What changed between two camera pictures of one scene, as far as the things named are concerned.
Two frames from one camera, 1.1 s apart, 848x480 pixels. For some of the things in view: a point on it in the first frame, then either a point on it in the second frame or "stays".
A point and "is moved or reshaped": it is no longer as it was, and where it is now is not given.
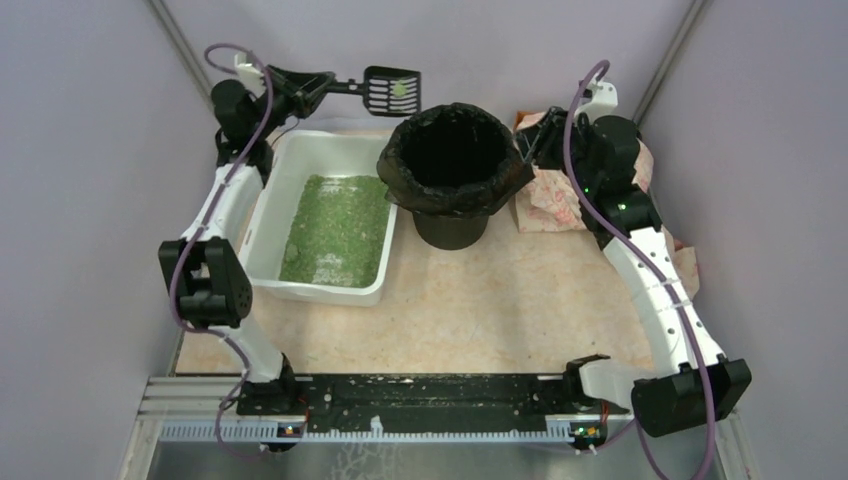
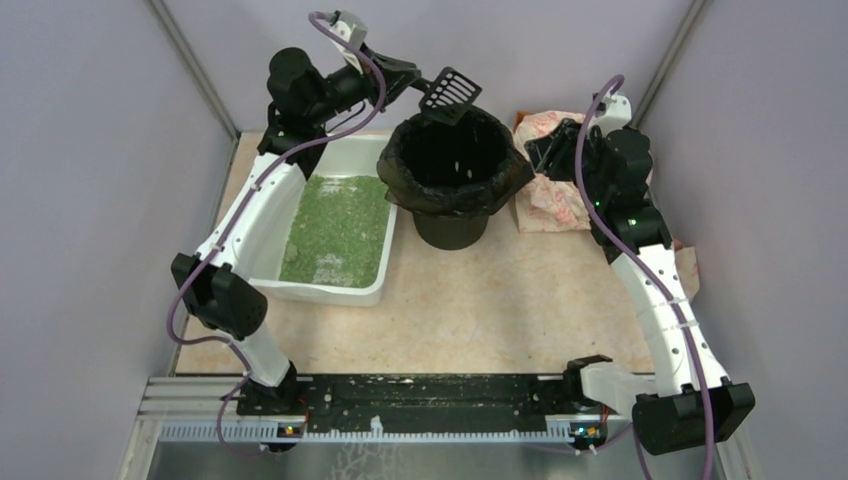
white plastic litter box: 326,222 stays
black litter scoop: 386,91 is moved or reshaped
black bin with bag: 451,159 stays
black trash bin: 450,231 stays
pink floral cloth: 550,202 stays
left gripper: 291,88 → 392,69
